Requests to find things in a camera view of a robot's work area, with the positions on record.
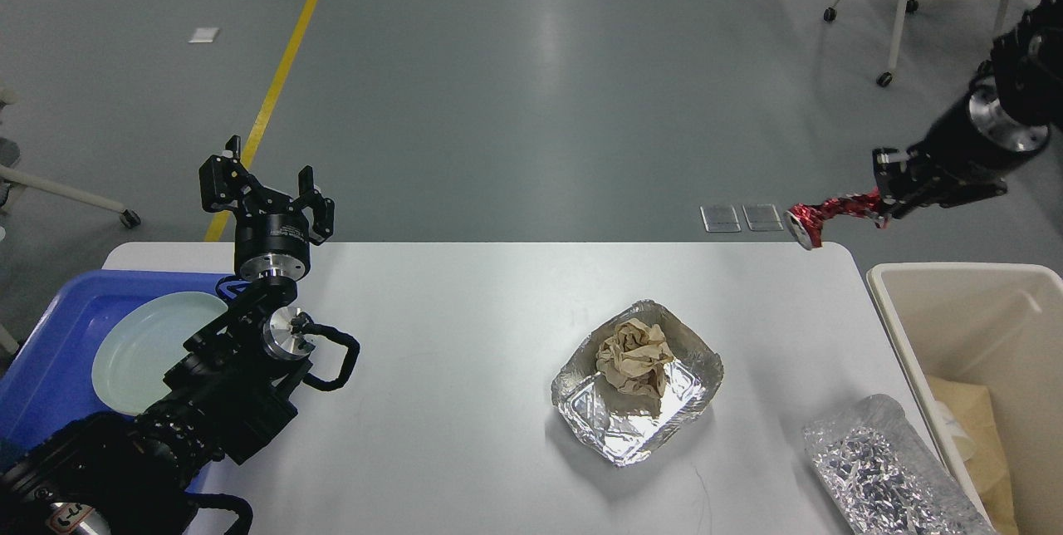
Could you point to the brown paper bag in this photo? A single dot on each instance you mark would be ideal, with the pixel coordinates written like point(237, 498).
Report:
point(988, 470)

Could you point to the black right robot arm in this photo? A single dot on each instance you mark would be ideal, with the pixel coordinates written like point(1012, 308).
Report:
point(1026, 63)

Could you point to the crumpled brown paper ball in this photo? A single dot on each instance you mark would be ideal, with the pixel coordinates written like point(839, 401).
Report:
point(634, 359)

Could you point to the blue plastic tray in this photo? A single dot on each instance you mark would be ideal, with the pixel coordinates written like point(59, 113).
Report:
point(49, 383)

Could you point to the metal floor plate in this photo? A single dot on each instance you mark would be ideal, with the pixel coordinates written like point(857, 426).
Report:
point(720, 219)
point(762, 217)

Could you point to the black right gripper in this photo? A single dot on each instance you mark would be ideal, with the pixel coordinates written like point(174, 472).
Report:
point(964, 158)

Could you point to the beige plastic bin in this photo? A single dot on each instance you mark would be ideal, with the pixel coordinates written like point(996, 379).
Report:
point(995, 325)

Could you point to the white chair left background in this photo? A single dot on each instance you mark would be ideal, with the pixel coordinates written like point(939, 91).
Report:
point(13, 177)

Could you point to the cream paper cup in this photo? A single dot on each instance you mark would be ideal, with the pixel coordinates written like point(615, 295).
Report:
point(962, 441)

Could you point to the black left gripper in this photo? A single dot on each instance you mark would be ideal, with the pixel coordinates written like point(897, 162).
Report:
point(267, 241)

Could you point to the crushed red can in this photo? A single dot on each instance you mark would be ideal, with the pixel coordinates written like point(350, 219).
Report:
point(805, 222)

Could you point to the aluminium foil tray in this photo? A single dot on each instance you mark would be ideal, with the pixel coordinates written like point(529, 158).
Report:
point(625, 429)

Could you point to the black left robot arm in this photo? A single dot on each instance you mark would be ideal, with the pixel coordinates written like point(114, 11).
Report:
point(227, 399)

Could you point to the white floor marker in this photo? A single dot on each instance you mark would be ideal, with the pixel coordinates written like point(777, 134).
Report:
point(204, 35)

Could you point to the mint green plate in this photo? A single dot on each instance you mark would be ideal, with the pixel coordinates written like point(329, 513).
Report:
point(127, 372)

